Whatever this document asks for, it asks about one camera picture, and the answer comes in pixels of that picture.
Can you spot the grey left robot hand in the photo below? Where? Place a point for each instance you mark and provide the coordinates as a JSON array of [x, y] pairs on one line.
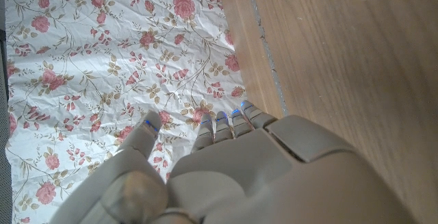
[[260, 176]]

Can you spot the floral backdrop cloth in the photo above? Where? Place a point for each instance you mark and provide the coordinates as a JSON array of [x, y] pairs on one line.
[[102, 63]]

